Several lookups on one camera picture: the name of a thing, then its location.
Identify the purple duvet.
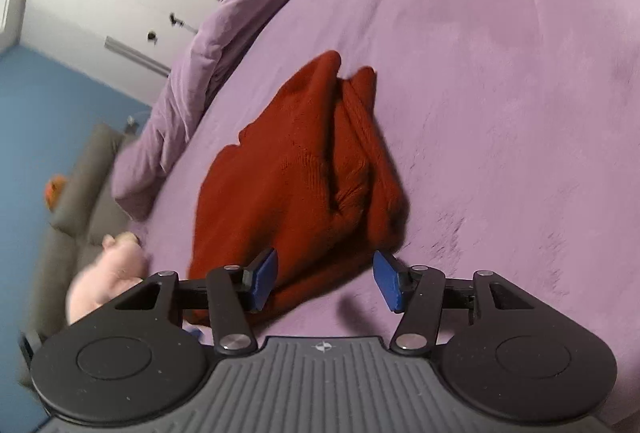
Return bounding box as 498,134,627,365
112,0,288,222

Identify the pink plush toy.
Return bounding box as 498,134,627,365
65,231,148,325

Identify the orange small toy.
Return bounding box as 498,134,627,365
43,175,67,212

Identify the red knit sweater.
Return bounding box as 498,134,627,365
188,50,409,325

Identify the grey sofa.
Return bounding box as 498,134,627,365
16,122,139,389

